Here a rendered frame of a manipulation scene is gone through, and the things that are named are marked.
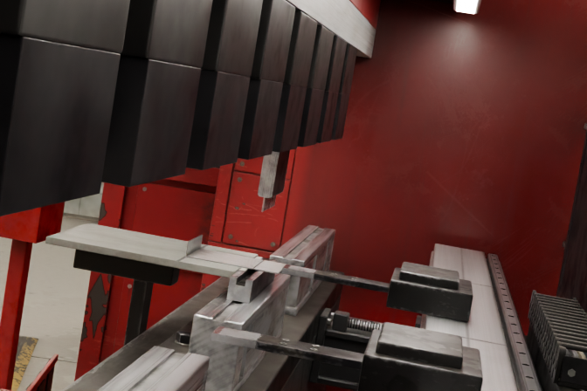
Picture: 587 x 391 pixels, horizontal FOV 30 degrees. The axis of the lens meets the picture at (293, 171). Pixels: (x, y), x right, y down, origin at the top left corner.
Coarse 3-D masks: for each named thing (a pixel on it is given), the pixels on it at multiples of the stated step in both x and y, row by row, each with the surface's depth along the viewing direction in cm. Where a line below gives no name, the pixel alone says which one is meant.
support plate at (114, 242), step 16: (96, 224) 165; (48, 240) 148; (64, 240) 148; (80, 240) 149; (96, 240) 151; (112, 240) 153; (128, 240) 156; (144, 240) 158; (160, 240) 160; (176, 240) 163; (128, 256) 146; (144, 256) 146; (160, 256) 147; (176, 256) 149; (256, 256) 161; (208, 272) 145; (224, 272) 145
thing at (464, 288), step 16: (288, 272) 151; (304, 272) 150; (320, 272) 152; (400, 272) 146; (416, 272) 146; (432, 272) 148; (448, 272) 151; (368, 288) 149; (384, 288) 149; (400, 288) 144; (416, 288) 144; (432, 288) 144; (448, 288) 145; (464, 288) 147; (400, 304) 145; (416, 304) 144; (432, 304) 144; (448, 304) 144; (464, 304) 143; (464, 320) 144
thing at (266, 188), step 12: (264, 156) 147; (276, 156) 147; (288, 156) 157; (264, 168) 147; (276, 168) 147; (264, 180) 147; (276, 180) 149; (264, 192) 147; (276, 192) 151; (264, 204) 148
